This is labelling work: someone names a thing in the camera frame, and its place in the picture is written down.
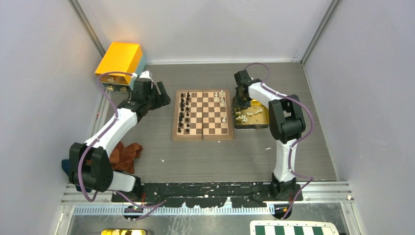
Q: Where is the wooden chess board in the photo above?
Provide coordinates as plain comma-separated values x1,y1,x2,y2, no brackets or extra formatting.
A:
172,89,234,141

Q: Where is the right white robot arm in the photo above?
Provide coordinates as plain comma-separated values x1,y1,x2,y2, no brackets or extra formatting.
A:
234,70,306,201

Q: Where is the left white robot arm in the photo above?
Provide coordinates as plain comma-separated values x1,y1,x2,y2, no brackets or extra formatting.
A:
69,70,171,202

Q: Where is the green white checkered board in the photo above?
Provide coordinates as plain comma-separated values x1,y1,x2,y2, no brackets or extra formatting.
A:
249,220,340,235

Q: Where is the gold tin tray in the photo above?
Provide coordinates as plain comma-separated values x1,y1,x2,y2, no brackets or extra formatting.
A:
232,97,270,129

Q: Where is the yellow teal drawer box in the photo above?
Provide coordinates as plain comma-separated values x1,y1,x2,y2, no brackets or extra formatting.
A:
95,42,147,93

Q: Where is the orange cloth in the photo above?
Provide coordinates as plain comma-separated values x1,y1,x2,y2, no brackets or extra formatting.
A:
109,142,143,174

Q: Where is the dark blue cloth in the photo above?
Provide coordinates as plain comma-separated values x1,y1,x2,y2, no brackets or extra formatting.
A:
61,159,70,177

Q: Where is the gold tin front edge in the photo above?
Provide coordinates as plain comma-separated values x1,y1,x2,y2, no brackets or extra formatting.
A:
101,229,149,235

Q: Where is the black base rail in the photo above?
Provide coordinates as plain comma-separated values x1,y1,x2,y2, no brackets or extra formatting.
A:
124,182,303,209

